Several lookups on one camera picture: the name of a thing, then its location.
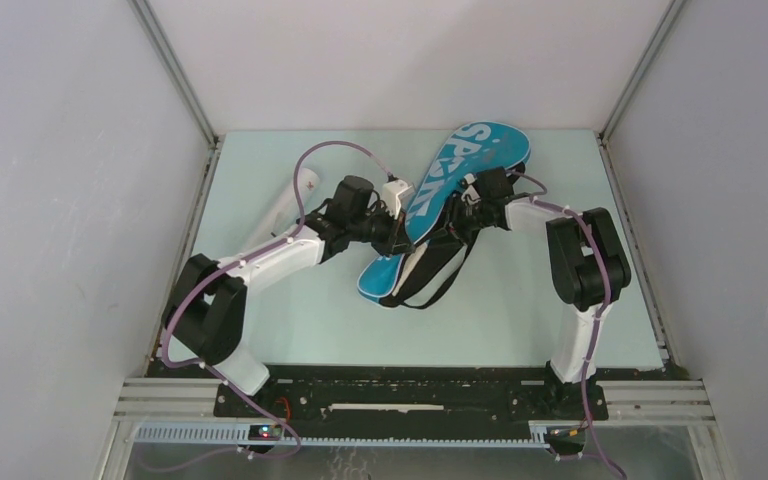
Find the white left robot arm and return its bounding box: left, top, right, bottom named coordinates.
left=161, top=175, right=414, bottom=417

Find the aluminium frame post right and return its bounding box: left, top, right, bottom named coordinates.
left=599, top=0, right=690, bottom=145

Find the grey cable duct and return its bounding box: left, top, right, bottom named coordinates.
left=132, top=422, right=548, bottom=448

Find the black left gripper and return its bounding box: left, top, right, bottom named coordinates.
left=348, top=201, right=415, bottom=258

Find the black bag strap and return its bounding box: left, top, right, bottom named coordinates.
left=393, top=235, right=481, bottom=311

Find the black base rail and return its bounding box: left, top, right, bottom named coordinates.
left=253, top=364, right=608, bottom=440

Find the aluminium frame post left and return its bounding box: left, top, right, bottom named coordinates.
left=128, top=0, right=220, bottom=148

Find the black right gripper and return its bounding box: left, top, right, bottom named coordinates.
left=420, top=193, right=491, bottom=249

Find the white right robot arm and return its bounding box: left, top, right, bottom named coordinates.
left=442, top=167, right=632, bottom=418

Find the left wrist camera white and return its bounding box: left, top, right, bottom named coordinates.
left=380, top=178, right=415, bottom=219

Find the blue racket bag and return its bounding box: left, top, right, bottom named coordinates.
left=357, top=121, right=531, bottom=310

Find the aluminium frame post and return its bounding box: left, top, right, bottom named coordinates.
left=599, top=0, right=690, bottom=145
left=128, top=0, right=220, bottom=148

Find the white shuttlecock tube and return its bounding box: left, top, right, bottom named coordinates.
left=241, top=167, right=321, bottom=252

